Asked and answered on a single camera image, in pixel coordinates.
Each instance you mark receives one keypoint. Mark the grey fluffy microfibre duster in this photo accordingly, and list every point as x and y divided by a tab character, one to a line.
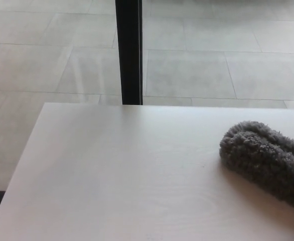
262	157

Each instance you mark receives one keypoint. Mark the black window frame post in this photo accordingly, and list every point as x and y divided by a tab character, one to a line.
130	52

